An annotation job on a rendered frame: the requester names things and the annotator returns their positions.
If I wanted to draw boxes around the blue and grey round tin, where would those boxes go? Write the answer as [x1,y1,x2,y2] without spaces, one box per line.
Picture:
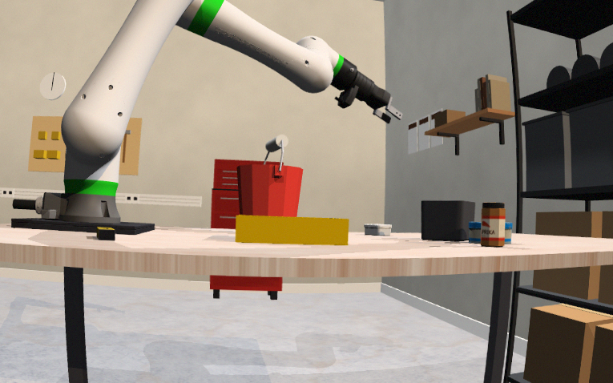
[469,222,513,244]

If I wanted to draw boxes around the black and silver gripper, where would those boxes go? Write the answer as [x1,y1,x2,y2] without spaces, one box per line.
[330,57,402,123]

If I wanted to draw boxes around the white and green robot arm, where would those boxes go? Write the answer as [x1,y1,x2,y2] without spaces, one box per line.
[13,0,344,224]

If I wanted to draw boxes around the yellow pocket level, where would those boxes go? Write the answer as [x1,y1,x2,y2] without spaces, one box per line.
[96,227,115,240]

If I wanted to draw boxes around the yellow flat block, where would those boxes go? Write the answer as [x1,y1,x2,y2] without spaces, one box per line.
[236,215,349,245]

